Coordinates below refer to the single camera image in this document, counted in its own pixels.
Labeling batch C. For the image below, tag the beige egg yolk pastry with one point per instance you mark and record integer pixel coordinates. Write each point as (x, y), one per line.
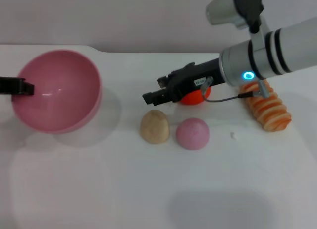
(154, 127)

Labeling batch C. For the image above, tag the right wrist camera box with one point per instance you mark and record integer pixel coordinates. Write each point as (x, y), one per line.
(232, 7)

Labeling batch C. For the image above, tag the pink plastic bowl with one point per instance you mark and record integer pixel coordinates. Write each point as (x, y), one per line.
(57, 97)

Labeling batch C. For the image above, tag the striped bread roll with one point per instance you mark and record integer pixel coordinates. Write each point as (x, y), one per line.
(270, 112)

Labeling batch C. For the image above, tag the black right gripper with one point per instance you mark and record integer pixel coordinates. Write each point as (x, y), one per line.
(195, 77)

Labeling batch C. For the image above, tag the pink round bun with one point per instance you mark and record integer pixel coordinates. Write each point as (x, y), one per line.
(193, 134)

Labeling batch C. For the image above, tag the orange tangerine toy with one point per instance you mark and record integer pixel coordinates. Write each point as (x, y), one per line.
(195, 97)

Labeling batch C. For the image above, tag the small white crumb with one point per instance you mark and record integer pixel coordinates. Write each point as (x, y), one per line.
(233, 135)

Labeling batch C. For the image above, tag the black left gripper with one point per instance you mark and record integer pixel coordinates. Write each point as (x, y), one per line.
(8, 85)

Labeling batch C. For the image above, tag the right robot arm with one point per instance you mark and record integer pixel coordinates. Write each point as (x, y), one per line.
(277, 50)

